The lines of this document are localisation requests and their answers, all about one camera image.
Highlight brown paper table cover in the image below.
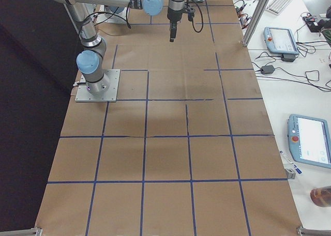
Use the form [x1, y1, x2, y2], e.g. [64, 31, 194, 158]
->
[36, 0, 301, 235]

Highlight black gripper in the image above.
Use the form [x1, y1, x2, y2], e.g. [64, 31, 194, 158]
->
[167, 2, 195, 42]

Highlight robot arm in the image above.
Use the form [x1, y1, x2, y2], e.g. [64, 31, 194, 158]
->
[54, 0, 188, 95]

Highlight blue teach pendant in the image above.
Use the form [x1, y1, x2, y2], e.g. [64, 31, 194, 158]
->
[263, 27, 299, 55]
[287, 114, 330, 169]

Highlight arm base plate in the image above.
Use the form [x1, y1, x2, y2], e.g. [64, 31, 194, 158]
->
[75, 69, 121, 102]

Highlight white keyboard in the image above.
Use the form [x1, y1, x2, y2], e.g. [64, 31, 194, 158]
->
[265, 0, 292, 15]

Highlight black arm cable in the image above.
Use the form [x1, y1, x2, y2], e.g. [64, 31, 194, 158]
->
[169, 0, 205, 33]

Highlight aluminium frame post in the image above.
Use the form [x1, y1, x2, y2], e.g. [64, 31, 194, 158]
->
[242, 0, 269, 47]

